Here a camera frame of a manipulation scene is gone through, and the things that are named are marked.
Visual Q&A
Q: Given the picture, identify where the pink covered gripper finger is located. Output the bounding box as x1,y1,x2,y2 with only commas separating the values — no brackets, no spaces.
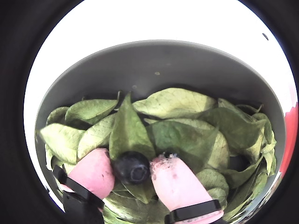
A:
149,154,228,224
52,147,115,224

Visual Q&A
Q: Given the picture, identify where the dark blueberry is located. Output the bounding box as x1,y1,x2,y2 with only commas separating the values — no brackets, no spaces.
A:
113,151,150,185

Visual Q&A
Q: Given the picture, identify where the pointed green leaf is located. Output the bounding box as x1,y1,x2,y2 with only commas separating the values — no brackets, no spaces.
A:
108,92,157,162

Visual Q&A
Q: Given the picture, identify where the green leaves pile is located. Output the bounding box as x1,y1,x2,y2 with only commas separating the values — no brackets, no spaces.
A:
38,87,278,224

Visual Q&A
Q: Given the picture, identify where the dark grey round bowl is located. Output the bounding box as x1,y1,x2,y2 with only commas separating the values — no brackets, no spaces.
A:
35,39,287,224

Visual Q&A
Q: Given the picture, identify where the red collapsible silicone cup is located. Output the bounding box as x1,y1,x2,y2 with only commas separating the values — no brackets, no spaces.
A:
279,102,295,179

